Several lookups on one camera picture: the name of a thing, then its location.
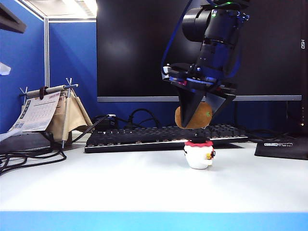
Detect black cable bundle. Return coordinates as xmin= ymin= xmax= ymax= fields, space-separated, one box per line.
xmin=0 ymin=136 xmax=68 ymax=177

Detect white paper piece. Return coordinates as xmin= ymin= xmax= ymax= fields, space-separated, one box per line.
xmin=0 ymin=62 xmax=12 ymax=77

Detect grey partition post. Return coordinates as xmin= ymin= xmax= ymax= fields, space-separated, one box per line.
xmin=43 ymin=17 xmax=50 ymax=89

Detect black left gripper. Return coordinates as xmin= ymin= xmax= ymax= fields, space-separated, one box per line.
xmin=161 ymin=63 xmax=238 ymax=129

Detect black HSD monitor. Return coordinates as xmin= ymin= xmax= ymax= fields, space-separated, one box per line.
xmin=300 ymin=0 xmax=308 ymax=136

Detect black looped cables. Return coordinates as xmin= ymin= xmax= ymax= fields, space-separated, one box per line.
xmin=115 ymin=108 xmax=162 ymax=130

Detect large black monitor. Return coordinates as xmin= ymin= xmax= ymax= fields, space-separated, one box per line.
xmin=96 ymin=0 xmax=303 ymax=103

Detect desk calendar on stand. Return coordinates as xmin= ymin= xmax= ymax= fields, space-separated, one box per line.
xmin=19 ymin=77 xmax=95 ymax=149

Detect dark wall shelf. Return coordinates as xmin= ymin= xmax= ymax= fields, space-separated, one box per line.
xmin=0 ymin=3 xmax=27 ymax=35

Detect paper desk calendar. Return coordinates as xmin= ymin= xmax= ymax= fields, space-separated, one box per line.
xmin=6 ymin=91 xmax=61 ymax=133

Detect black mechanical keyboard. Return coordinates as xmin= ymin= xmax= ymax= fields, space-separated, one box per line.
xmin=84 ymin=123 xmax=250 ymax=154

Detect brown kiwi fruit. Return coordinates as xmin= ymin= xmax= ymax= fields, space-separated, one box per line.
xmin=175 ymin=101 xmax=214 ymax=130

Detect black mouse pad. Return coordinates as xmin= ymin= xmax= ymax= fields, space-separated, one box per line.
xmin=254 ymin=140 xmax=308 ymax=161

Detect black cable with white plug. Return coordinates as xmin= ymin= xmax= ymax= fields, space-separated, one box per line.
xmin=71 ymin=114 xmax=116 ymax=143

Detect white flat-headed doll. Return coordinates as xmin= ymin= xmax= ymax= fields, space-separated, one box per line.
xmin=183 ymin=136 xmax=216 ymax=170

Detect small black hub box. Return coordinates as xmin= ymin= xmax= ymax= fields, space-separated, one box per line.
xmin=92 ymin=115 xmax=119 ymax=132

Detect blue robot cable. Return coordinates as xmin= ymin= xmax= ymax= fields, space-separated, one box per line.
xmin=160 ymin=0 xmax=243 ymax=79

